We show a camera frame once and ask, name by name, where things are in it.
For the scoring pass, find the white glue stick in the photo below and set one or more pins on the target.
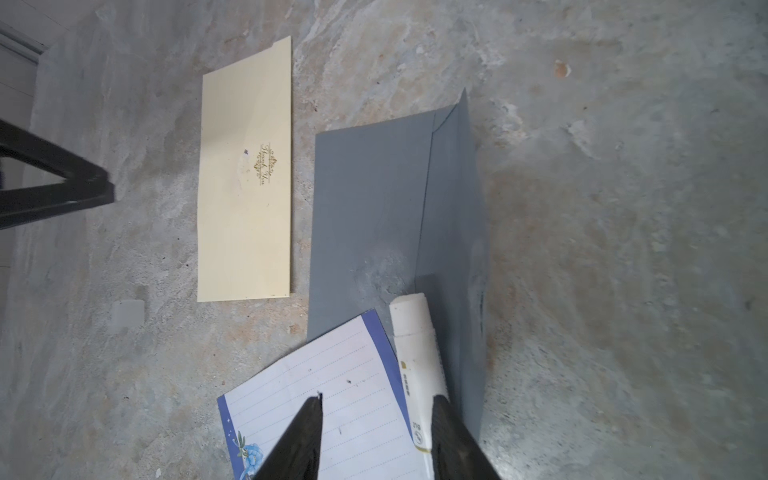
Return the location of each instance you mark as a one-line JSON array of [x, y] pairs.
[[420, 367]]

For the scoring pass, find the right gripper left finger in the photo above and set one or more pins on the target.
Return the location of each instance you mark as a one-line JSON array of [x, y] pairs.
[[297, 453]]

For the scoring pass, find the blue floral card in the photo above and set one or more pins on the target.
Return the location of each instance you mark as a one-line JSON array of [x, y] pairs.
[[365, 421]]

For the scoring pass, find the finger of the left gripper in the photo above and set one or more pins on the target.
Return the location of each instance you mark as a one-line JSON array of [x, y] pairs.
[[84, 185]]

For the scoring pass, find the grey envelope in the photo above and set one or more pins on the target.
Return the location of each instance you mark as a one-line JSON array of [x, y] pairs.
[[398, 209]]

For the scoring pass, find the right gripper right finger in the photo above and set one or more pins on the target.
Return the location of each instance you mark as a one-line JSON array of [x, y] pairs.
[[455, 453]]

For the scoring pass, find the yellow paper envelope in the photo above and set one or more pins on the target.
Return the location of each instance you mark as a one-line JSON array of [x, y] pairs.
[[245, 178]]

